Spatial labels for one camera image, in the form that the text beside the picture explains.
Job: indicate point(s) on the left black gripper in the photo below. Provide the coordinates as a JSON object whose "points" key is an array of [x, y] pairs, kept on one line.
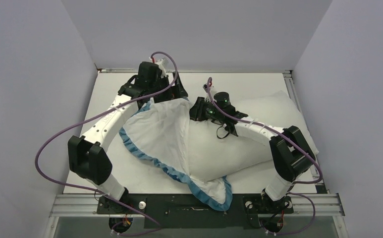
{"points": [[175, 92]]}

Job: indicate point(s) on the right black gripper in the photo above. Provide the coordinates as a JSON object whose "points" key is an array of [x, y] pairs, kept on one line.
{"points": [[196, 113]]}

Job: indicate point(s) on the white pillow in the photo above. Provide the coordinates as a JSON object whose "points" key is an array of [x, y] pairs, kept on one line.
{"points": [[213, 154]]}

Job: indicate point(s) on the white pillowcase with blue trim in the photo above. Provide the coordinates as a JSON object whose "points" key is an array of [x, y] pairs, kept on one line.
{"points": [[158, 133]]}

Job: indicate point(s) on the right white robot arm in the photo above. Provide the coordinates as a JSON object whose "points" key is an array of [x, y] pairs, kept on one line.
{"points": [[291, 154]]}

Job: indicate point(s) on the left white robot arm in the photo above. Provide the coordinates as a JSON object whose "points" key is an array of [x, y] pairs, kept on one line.
{"points": [[88, 153]]}

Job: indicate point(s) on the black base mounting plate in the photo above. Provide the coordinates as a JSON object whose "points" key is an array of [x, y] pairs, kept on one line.
{"points": [[184, 211]]}

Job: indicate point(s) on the white knob on plate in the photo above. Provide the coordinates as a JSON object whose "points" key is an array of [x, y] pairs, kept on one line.
{"points": [[142, 205]]}

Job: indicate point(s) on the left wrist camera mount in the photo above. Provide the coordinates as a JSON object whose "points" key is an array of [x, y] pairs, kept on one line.
{"points": [[163, 64]]}

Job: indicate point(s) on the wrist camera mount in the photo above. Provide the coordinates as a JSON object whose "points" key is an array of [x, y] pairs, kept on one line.
{"points": [[163, 64], [210, 90]]}

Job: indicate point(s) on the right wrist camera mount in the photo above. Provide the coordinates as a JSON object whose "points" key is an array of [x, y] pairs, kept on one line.
{"points": [[210, 90]]}

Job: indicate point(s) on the aluminium right side rail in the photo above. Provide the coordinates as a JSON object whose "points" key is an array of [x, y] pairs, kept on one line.
{"points": [[289, 82]]}

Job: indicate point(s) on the aluminium rail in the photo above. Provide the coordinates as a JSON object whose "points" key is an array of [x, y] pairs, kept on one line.
{"points": [[86, 205], [289, 82]]}

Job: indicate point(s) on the aluminium front rail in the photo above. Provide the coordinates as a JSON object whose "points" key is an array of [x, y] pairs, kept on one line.
{"points": [[86, 205]]}

